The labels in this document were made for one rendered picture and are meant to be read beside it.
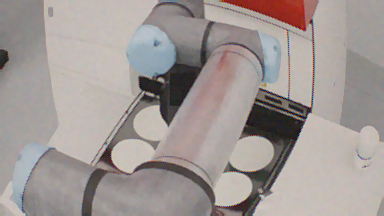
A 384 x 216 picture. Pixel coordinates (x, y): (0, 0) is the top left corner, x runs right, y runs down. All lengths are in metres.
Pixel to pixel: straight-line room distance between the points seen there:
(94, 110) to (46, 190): 0.98
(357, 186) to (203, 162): 0.60
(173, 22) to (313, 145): 0.48
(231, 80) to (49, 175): 0.31
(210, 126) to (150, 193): 0.15
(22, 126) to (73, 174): 2.23
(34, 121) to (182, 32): 1.99
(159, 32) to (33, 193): 0.40
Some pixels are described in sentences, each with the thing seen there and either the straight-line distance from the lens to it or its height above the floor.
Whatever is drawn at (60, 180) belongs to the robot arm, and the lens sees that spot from 0.62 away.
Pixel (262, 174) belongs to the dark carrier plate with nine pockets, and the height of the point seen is 0.90.
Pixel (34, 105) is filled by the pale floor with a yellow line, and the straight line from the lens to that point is 2.93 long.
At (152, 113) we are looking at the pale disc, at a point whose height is 0.90.
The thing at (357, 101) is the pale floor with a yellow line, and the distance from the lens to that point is 2.86.
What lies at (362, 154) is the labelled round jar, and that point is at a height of 1.03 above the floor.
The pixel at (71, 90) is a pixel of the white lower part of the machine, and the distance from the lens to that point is 1.75.
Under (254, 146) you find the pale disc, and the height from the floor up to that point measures 0.90.
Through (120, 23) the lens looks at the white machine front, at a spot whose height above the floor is 1.06.
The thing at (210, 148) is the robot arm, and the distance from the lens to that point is 0.70.
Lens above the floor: 1.90
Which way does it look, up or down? 44 degrees down
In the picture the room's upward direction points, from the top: 4 degrees counter-clockwise
